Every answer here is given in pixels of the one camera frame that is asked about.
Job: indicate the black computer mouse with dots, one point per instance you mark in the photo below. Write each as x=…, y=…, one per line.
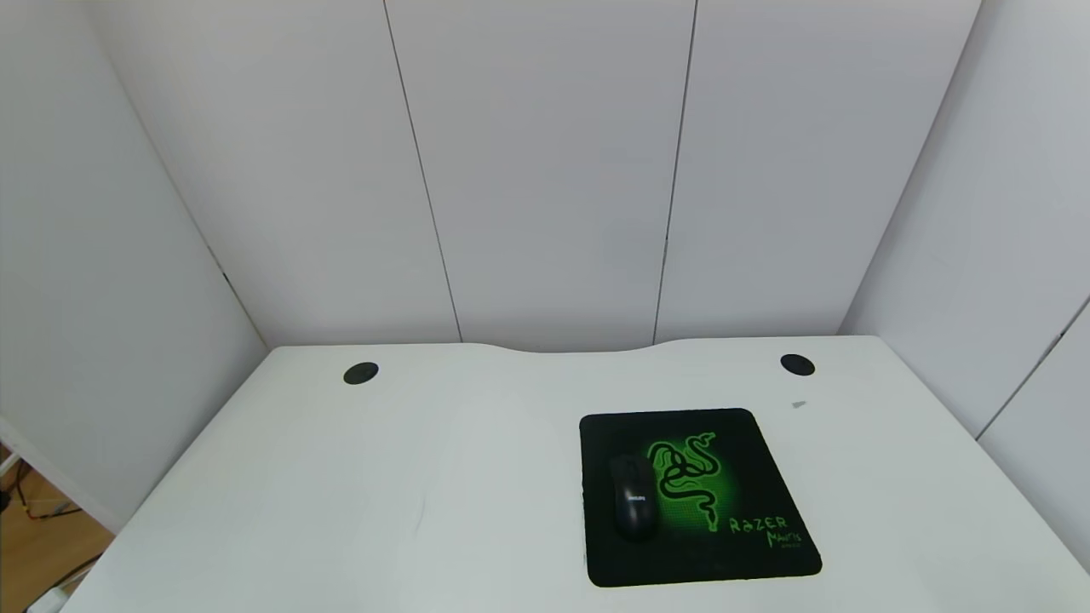
x=633, y=502

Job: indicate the black green snake mouse pad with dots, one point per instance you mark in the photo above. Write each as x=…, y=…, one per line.
x=732, y=545

